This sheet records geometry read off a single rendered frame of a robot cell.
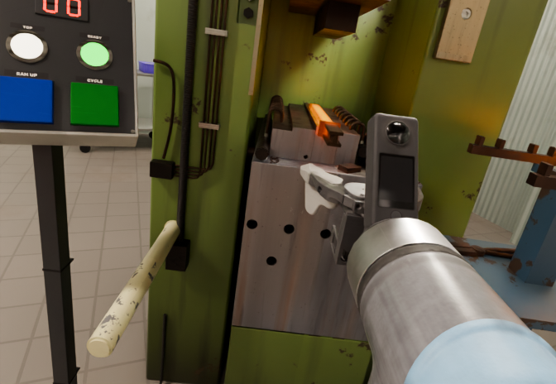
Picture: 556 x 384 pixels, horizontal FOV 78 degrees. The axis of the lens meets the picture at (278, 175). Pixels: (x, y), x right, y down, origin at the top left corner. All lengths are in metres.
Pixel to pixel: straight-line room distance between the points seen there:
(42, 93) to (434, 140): 0.89
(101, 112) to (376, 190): 0.51
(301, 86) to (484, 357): 1.13
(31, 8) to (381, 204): 0.66
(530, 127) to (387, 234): 3.28
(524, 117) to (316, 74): 2.56
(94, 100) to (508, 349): 0.65
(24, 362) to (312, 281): 1.12
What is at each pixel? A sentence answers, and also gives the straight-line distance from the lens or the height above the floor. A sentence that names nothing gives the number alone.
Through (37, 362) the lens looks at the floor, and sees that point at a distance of 1.63.
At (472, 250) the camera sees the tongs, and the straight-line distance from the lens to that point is 0.94.
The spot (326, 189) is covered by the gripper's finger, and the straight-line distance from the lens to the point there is 0.39.
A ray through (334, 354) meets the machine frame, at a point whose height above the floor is 0.42.
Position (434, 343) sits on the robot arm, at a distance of 0.20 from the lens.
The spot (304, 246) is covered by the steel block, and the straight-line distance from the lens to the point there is 0.83.
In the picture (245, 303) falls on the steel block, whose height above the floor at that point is 0.54.
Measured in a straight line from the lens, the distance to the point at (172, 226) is 1.03.
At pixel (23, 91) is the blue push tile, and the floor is 1.02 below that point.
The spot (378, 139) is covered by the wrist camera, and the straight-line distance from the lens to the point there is 0.35.
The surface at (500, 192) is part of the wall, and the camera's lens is 3.65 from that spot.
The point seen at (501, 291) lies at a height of 0.76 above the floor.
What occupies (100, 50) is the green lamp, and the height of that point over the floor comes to 1.10.
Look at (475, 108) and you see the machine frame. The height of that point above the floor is 1.08.
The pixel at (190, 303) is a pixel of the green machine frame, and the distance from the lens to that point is 1.21.
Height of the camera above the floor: 1.13
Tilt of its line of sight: 19 degrees down
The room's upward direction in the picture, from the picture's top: 9 degrees clockwise
